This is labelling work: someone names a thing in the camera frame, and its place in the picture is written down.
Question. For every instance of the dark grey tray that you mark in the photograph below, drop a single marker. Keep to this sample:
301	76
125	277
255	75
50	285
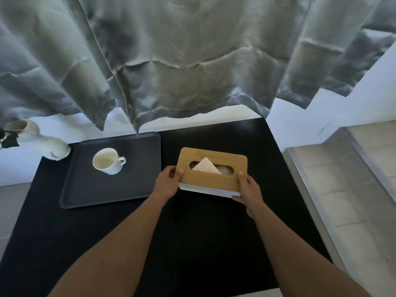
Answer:
123	188

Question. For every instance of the person's left hand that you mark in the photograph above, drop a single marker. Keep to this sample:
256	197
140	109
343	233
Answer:
165	187

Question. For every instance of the metal floor threshold rail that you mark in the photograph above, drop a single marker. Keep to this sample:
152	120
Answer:
298	173

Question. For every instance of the white ceramic vase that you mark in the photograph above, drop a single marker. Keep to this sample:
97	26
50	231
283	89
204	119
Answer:
52	148

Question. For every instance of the white tissue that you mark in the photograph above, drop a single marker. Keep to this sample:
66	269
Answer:
205	167

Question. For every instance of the person's right hand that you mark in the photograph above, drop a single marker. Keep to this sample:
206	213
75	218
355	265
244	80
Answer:
251	196

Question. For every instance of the person's right forearm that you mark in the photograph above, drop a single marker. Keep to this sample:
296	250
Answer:
303	266

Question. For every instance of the cream ceramic mug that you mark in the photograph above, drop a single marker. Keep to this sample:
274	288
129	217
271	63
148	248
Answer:
105	160

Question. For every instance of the white tissue box wooden lid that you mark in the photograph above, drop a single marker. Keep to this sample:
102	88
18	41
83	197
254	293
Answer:
213	182

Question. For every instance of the person's left forearm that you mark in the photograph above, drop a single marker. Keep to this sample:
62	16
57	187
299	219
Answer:
117	259

